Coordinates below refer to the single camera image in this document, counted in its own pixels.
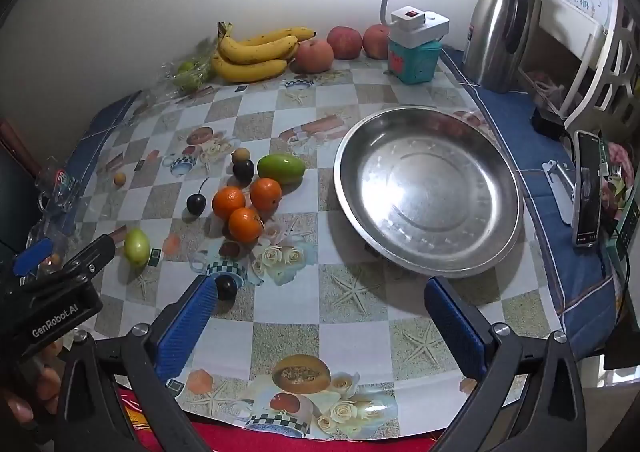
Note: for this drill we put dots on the pale yellow-green jujube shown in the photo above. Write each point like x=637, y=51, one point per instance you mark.
x=136, y=247

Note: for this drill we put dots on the stainless steel basin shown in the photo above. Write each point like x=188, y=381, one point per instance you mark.
x=430, y=192

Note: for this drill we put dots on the stainless steel kettle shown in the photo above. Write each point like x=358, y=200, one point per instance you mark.
x=492, y=32

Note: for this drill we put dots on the black charger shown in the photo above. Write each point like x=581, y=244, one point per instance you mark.
x=547, y=124

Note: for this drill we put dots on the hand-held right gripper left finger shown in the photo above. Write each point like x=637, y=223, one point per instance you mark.
x=185, y=327

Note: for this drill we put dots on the small brown longan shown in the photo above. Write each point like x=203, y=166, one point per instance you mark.
x=119, y=179

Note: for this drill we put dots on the dark furniture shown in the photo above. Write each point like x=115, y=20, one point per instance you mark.
x=12, y=182

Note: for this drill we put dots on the floral box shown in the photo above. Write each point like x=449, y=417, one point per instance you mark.
x=619, y=162

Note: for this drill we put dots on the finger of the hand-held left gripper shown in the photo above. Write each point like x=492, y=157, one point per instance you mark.
x=95, y=252
x=32, y=254

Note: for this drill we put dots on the clear plastic packet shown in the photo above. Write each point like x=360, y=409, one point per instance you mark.
x=60, y=182

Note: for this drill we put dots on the orange mandarin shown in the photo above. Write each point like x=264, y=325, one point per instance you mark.
x=266, y=193
x=228, y=202
x=245, y=225

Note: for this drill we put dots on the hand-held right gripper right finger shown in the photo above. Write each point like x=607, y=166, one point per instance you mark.
x=457, y=327

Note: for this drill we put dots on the yellow banana bunch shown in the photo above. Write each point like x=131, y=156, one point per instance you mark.
x=250, y=52

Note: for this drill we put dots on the bag of green fruit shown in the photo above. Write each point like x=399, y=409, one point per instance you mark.
x=187, y=77

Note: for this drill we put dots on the red patterned cloth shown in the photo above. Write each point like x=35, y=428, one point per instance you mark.
x=280, y=442

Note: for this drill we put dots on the teal plastic box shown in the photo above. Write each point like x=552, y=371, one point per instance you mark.
x=415, y=64

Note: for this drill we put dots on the peach nearest bananas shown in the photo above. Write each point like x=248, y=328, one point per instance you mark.
x=314, y=56

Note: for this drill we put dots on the green mango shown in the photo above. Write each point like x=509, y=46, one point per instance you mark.
x=281, y=168

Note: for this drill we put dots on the dark cherry with stem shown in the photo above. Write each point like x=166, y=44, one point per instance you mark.
x=196, y=205

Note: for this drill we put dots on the white phone stand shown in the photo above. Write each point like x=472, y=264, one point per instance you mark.
x=560, y=177

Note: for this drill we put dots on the person's left hand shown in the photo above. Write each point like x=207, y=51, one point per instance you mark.
x=20, y=409

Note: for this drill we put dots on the checkered printed tablecloth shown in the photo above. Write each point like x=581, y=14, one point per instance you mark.
x=310, y=282

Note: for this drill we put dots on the smartphone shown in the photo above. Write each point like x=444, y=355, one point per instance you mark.
x=587, y=192

